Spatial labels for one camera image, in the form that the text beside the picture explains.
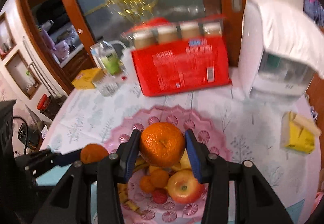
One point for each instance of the wood-framed glass door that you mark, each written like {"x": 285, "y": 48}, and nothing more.
{"x": 76, "y": 24}

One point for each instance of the red lidded container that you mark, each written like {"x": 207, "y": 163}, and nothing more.
{"x": 42, "y": 102}

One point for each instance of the red plastic package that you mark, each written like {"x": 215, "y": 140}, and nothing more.
{"x": 177, "y": 67}

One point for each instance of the white blue card box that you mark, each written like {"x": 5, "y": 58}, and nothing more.
{"x": 95, "y": 53}

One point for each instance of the yellow tissue pack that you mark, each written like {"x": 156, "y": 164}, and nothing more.
{"x": 298, "y": 138}

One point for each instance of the small tangerine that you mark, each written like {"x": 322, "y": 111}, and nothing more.
{"x": 146, "y": 184}
{"x": 159, "y": 178}
{"x": 92, "y": 154}

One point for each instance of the white squeeze bottle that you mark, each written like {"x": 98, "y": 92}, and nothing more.
{"x": 127, "y": 64}

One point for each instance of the large bumpy orange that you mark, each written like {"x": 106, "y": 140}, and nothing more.
{"x": 162, "y": 144}

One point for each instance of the red yellow apple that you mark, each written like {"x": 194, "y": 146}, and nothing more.
{"x": 184, "y": 188}

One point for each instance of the wooden kitchen counter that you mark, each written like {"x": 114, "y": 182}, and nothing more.
{"x": 76, "y": 62}

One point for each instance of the clear ribbed drinking glass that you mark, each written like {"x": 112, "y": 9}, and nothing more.
{"x": 106, "y": 86}

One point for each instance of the teal striped table runner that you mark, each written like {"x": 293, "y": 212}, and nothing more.
{"x": 301, "y": 210}

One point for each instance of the wooden framed wall niche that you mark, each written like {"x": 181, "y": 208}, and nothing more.
{"x": 22, "y": 74}

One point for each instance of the yellow pear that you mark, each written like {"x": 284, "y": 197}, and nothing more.
{"x": 184, "y": 162}

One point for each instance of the dark entrance door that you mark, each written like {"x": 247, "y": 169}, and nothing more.
{"x": 313, "y": 16}

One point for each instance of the yellow cardboard box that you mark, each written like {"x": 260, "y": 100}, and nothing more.
{"x": 84, "y": 78}

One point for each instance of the spotted yellow banana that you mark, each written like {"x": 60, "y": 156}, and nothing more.
{"x": 127, "y": 197}

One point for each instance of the white countertop appliance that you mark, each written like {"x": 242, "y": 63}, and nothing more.
{"x": 253, "y": 49}

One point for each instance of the beige jar with lid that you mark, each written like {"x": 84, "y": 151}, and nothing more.
{"x": 190, "y": 31}
{"x": 144, "y": 39}
{"x": 167, "y": 35}
{"x": 212, "y": 29}

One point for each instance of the clear bottle with green label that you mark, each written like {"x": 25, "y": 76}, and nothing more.
{"x": 111, "y": 64}

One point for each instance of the pink glass fruit bowl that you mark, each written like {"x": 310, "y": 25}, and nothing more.
{"x": 217, "y": 143}

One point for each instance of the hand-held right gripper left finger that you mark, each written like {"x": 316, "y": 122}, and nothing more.
{"x": 129, "y": 160}

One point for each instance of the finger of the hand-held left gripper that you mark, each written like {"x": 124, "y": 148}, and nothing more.
{"x": 40, "y": 157}
{"x": 67, "y": 159}

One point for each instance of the red strawberry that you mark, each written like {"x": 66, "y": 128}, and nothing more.
{"x": 159, "y": 196}

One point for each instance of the white towel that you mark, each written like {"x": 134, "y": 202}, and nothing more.
{"x": 283, "y": 26}

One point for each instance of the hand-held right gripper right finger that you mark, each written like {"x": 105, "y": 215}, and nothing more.
{"x": 195, "y": 160}

